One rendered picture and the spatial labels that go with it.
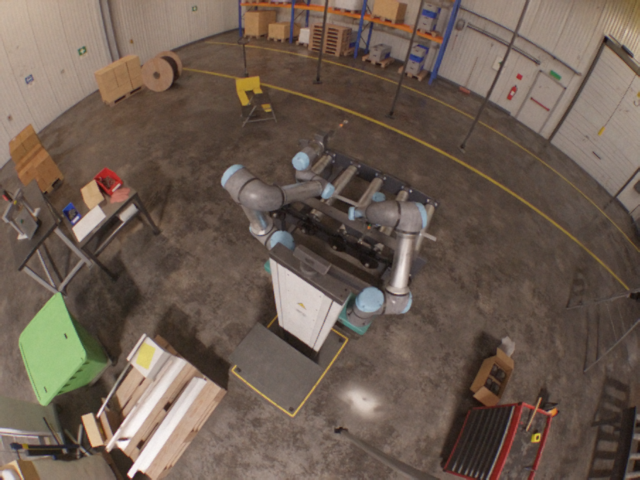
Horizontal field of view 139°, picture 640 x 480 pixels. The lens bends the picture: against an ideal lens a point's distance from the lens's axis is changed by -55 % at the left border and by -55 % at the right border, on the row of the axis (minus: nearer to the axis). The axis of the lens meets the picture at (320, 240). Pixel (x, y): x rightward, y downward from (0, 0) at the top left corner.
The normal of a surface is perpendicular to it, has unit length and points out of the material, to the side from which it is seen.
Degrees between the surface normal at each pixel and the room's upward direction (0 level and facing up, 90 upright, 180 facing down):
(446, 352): 0
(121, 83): 90
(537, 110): 90
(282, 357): 0
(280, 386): 0
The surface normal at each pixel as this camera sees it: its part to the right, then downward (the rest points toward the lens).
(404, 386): 0.10, -0.55
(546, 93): -0.50, 0.69
